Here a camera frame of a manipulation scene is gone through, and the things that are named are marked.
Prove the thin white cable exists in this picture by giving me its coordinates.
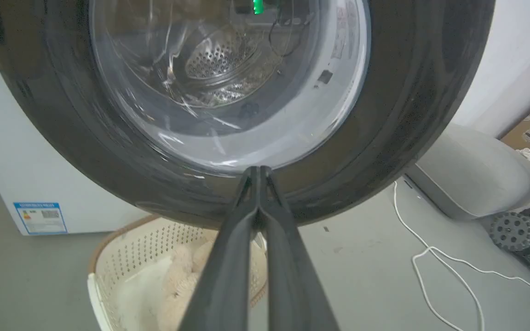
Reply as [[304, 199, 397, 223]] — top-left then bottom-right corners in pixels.
[[392, 181, 530, 331]]

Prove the blue energy label sticker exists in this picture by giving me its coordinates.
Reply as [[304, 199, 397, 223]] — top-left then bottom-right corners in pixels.
[[13, 201, 68, 235]]

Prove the white washing machine body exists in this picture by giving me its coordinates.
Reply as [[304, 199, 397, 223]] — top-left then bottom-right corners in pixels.
[[0, 23, 150, 236]]

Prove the cream perforated laundry basket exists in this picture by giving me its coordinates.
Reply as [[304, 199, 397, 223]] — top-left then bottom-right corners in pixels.
[[87, 214, 268, 331]]

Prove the beige fluffy clothing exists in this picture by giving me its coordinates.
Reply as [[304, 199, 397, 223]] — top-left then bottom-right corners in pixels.
[[157, 241, 268, 331]]

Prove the grey rounded box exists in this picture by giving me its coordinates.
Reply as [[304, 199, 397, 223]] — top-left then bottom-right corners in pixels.
[[404, 123, 530, 221]]

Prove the black robot wheel base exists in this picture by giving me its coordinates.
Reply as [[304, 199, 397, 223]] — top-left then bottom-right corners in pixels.
[[490, 207, 530, 289]]

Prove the dark round washing machine door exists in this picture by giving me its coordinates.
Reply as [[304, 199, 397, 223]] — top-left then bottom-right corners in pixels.
[[0, 0, 496, 230]]

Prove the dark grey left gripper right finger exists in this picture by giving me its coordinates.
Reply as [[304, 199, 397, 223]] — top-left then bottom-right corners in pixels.
[[259, 166, 340, 331]]

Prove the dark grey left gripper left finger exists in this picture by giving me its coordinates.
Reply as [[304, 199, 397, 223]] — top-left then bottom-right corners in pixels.
[[179, 166, 261, 331]]

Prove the white cloth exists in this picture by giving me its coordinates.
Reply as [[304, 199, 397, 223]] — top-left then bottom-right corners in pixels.
[[115, 255, 176, 331]]

